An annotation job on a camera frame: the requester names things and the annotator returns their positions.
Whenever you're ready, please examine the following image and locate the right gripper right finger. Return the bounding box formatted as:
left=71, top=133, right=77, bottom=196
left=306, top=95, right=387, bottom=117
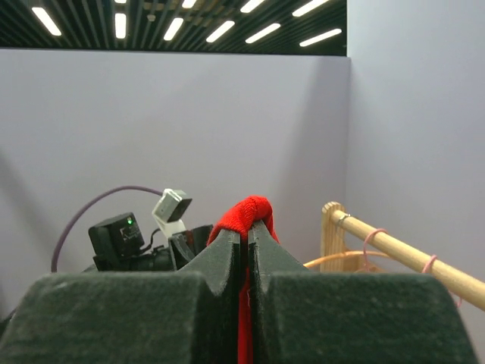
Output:
left=248, top=222, right=477, bottom=363

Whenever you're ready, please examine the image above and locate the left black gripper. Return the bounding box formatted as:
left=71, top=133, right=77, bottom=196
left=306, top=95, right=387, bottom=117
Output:
left=151, top=224, right=213, bottom=270

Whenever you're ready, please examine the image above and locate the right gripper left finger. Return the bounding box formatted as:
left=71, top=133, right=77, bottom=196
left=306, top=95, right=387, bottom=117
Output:
left=1, top=231, right=240, bottom=363

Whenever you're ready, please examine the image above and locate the orange wooden hanger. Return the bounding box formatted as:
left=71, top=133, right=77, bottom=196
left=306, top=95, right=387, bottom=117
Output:
left=302, top=249, right=391, bottom=271

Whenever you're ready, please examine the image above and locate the red t shirt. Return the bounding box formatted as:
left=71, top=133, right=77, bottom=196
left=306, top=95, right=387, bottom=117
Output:
left=206, top=195, right=280, bottom=364

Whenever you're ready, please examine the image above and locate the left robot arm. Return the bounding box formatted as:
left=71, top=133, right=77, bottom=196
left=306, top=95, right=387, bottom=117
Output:
left=86, top=212, right=213, bottom=272

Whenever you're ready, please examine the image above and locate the wooden clothes rack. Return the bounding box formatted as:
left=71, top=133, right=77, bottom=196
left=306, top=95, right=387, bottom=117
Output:
left=321, top=202, right=484, bottom=310

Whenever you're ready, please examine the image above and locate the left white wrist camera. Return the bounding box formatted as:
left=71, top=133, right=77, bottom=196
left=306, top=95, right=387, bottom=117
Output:
left=152, top=188, right=192, bottom=238

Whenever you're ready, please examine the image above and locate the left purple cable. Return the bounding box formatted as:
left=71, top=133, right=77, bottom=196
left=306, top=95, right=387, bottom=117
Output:
left=50, top=185, right=164, bottom=274

